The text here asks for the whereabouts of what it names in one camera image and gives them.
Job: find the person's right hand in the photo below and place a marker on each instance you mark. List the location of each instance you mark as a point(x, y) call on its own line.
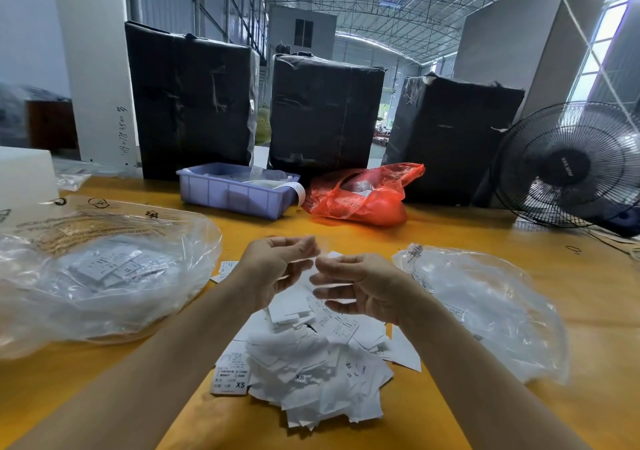
point(372, 287)

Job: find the person's left hand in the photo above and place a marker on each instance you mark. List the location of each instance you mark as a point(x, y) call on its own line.
point(268, 266)

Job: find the pile of white labels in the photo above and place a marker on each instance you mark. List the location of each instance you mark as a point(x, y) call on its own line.
point(310, 365)

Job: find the clear plastic bag black print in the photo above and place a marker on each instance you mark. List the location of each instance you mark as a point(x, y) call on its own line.
point(495, 305)

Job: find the large clear bag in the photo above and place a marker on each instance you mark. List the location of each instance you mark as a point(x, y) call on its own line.
point(105, 280)

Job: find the person's right forearm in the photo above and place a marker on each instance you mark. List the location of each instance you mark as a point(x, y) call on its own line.
point(500, 390)

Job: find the person's left forearm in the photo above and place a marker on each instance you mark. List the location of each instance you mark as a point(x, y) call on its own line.
point(135, 380)

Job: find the red plastic bag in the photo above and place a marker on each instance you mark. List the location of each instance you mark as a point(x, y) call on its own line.
point(364, 196)

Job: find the blue plastic bin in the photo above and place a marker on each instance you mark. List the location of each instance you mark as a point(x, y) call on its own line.
point(228, 190)

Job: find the large black wrapped bale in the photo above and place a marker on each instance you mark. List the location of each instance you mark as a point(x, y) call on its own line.
point(190, 102)
point(455, 139)
point(325, 116)

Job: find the black table fan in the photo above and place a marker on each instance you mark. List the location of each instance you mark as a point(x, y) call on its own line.
point(568, 164)

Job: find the grey cabin with window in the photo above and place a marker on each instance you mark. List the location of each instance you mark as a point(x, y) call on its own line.
point(302, 32)

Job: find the brown wooden cabinet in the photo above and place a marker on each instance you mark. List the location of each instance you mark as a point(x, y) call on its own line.
point(52, 126)

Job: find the white foam box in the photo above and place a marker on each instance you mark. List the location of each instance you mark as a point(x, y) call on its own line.
point(25, 178)

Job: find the white pillar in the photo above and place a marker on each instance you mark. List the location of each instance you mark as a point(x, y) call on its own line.
point(95, 64)

